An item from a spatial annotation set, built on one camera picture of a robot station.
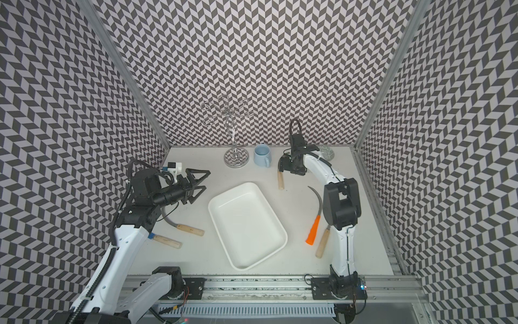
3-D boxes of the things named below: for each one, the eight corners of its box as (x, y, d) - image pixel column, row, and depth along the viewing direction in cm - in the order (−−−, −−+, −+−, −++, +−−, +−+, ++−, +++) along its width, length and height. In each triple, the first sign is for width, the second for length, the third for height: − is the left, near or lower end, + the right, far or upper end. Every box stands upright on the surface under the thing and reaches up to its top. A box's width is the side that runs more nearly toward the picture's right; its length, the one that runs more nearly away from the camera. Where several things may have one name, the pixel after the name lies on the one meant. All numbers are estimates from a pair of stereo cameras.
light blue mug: (253, 170, 110) (253, 162, 105) (255, 151, 119) (254, 144, 114) (271, 170, 110) (271, 162, 105) (271, 151, 119) (271, 144, 114)
